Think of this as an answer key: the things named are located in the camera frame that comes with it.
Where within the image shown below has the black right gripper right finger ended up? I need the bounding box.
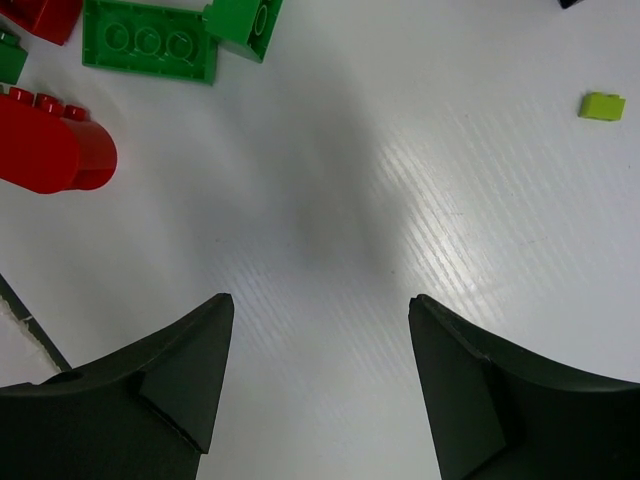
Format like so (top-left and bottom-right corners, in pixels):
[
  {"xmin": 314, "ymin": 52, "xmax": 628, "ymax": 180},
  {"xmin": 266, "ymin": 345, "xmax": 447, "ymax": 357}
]
[{"xmin": 408, "ymin": 294, "xmax": 639, "ymax": 479}]

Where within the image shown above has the small red lego brick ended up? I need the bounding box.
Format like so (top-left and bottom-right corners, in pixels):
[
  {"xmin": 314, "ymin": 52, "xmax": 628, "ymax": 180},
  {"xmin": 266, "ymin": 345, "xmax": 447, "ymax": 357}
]
[{"xmin": 1, "ymin": 0, "xmax": 84, "ymax": 45}]

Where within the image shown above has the small green lego brick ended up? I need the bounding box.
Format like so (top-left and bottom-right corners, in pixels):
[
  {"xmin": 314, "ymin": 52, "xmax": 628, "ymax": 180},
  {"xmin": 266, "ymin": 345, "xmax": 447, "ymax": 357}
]
[{"xmin": 0, "ymin": 29, "xmax": 28, "ymax": 85}]

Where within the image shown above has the green slope lego brick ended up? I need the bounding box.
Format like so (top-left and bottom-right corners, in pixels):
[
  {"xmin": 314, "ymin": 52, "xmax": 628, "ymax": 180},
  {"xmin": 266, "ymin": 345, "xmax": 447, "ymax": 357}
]
[{"xmin": 202, "ymin": 0, "xmax": 282, "ymax": 63}]

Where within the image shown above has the green lego plate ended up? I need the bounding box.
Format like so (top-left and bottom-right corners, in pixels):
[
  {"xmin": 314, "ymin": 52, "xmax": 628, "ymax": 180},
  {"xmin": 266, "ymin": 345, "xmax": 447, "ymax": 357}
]
[{"xmin": 82, "ymin": 1, "xmax": 217, "ymax": 85}]

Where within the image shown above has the red rounded lego brick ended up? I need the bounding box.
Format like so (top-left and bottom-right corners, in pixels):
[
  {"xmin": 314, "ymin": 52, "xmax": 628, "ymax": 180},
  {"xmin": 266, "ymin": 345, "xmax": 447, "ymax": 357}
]
[{"xmin": 1, "ymin": 87, "xmax": 117, "ymax": 194}]

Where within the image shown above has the small lime lego piece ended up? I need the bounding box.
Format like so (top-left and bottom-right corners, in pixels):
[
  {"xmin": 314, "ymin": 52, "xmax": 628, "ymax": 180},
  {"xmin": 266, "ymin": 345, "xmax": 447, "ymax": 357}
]
[{"xmin": 578, "ymin": 92, "xmax": 626, "ymax": 122}]

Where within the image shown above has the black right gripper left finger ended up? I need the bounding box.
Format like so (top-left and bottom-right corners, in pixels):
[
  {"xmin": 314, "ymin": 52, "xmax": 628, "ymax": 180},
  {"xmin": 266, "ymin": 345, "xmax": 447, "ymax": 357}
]
[{"xmin": 1, "ymin": 293, "xmax": 234, "ymax": 479}]

